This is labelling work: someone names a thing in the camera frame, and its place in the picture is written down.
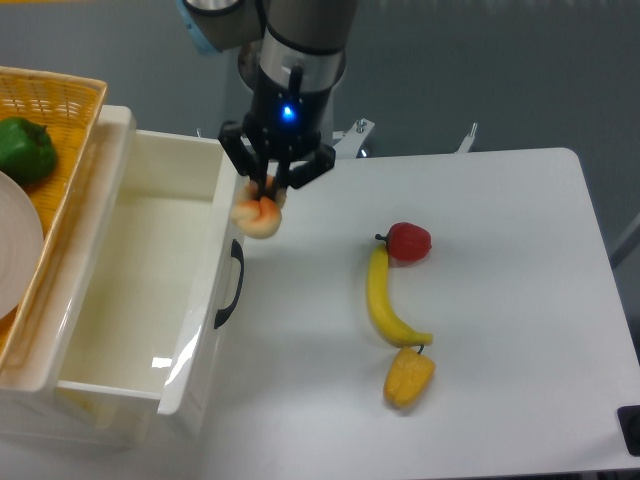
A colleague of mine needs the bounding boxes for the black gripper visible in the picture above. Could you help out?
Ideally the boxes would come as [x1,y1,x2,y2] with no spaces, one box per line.
[218,82,335,199]

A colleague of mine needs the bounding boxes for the round bread roll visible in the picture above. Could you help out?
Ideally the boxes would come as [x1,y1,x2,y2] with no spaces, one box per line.
[230,175,287,239]

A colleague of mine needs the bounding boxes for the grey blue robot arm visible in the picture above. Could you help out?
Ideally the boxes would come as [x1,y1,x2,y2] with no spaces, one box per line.
[179,1,357,198]

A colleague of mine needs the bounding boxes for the open white upper drawer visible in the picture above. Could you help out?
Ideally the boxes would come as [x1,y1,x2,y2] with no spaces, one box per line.
[61,131,244,444]

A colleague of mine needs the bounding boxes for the white drawer cabinet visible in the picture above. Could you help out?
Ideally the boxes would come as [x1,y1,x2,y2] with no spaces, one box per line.
[1,106,136,444]

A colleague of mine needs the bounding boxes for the red bell pepper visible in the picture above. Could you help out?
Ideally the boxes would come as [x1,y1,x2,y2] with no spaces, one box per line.
[374,222,432,263]

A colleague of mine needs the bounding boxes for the yellow banana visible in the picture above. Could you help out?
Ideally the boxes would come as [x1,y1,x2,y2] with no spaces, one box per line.
[366,245,433,347]

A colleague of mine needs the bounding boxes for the yellow woven basket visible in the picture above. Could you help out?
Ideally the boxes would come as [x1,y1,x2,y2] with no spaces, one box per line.
[1,66,108,364]

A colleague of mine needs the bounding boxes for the green bell pepper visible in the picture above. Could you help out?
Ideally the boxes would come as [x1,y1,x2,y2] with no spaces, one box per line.
[1,117,57,186]

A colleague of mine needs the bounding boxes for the yellow bell pepper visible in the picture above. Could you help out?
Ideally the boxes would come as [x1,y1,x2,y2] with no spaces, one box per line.
[383,347,436,409]

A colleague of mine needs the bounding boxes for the white plate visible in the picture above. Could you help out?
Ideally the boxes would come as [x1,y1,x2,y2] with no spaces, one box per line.
[0,173,44,317]

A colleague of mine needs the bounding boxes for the black object at table edge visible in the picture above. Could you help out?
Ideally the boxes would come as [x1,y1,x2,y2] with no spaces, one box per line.
[617,405,640,457]

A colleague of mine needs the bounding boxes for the black drawer handle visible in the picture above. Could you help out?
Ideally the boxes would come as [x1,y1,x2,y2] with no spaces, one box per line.
[214,239,245,330]

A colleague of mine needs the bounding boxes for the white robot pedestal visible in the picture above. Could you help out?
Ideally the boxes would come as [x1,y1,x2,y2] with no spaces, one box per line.
[237,40,375,159]

